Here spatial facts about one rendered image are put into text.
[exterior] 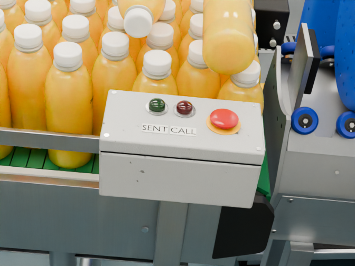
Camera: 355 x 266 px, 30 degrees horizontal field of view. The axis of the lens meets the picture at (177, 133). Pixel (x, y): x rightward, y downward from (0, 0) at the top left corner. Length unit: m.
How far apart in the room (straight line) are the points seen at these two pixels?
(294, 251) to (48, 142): 0.57
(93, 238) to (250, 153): 0.39
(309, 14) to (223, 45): 0.85
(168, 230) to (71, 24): 0.33
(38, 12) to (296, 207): 0.55
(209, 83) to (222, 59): 0.08
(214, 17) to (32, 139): 0.32
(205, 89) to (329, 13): 0.74
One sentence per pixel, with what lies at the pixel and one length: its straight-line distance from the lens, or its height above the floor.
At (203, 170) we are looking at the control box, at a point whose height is 1.06.
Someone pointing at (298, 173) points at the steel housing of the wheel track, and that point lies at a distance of 1.13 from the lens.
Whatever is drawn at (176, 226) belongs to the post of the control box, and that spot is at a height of 0.92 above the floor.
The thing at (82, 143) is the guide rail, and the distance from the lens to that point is 0.98.
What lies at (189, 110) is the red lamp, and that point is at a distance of 0.83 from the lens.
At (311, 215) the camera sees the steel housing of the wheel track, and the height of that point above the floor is 0.75.
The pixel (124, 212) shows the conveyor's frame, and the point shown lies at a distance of 1.05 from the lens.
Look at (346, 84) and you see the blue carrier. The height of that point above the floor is 1.00.
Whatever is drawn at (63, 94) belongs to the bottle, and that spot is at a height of 1.05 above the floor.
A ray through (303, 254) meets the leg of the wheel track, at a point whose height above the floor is 0.62.
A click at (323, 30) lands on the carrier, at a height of 0.78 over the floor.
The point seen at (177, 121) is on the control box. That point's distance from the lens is 0.83.
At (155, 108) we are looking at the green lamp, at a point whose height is 1.11.
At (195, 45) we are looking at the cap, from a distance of 0.96.
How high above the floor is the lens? 1.63
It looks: 41 degrees down
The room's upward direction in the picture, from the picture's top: 7 degrees clockwise
